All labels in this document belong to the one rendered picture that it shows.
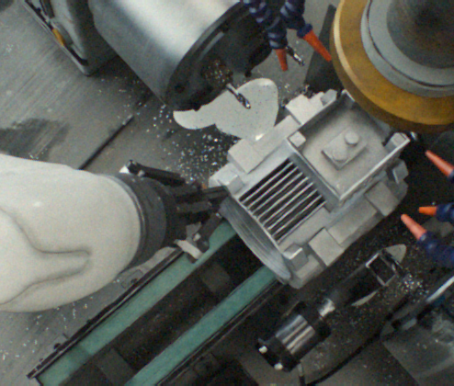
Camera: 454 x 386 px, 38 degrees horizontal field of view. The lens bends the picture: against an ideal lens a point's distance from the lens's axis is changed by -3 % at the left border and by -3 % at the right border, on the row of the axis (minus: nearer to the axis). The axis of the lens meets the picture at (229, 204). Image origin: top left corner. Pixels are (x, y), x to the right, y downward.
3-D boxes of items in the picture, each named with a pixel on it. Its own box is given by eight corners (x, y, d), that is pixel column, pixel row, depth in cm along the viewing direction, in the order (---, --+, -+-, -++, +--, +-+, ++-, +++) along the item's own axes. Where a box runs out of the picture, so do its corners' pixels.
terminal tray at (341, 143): (342, 102, 89) (353, 79, 82) (396, 161, 87) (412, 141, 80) (275, 155, 87) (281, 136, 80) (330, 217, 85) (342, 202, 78)
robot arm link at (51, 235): (160, 180, 55) (31, 145, 59) (49, 196, 40) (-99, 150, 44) (136, 303, 57) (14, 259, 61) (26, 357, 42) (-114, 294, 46)
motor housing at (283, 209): (305, 121, 105) (326, 68, 86) (387, 212, 101) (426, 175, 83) (206, 200, 101) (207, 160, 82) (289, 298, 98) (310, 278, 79)
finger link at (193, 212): (169, 202, 68) (178, 212, 67) (212, 195, 78) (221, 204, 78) (144, 229, 69) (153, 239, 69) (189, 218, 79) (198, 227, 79)
